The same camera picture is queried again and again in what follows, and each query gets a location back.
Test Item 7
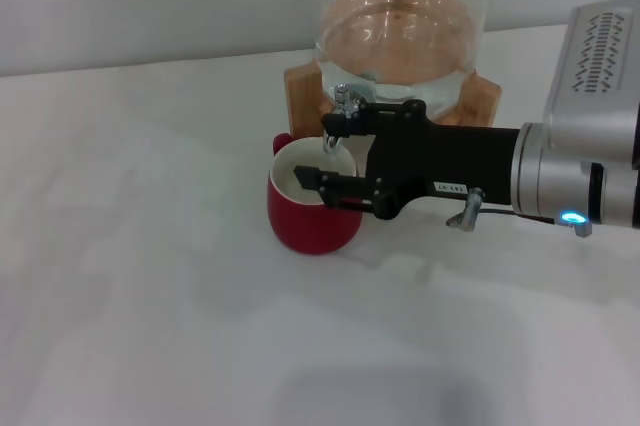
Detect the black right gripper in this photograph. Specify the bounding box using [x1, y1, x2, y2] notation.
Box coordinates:
[293, 99, 522, 222]

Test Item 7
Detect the chrome dispenser faucet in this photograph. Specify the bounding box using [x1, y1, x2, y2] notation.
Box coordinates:
[323, 81, 369, 155]

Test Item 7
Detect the red ceramic cup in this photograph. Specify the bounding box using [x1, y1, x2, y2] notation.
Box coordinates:
[266, 132, 364, 256]

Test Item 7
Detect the wooden dispenser stand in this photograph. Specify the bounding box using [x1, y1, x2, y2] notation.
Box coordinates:
[283, 64, 502, 140]

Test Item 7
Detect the glass water dispenser jar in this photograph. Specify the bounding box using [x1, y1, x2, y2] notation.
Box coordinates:
[312, 0, 489, 125]

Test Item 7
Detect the right arm connector cable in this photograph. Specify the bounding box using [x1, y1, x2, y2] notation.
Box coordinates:
[446, 187, 594, 240]

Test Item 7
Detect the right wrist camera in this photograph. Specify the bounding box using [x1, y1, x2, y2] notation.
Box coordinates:
[542, 0, 640, 170]

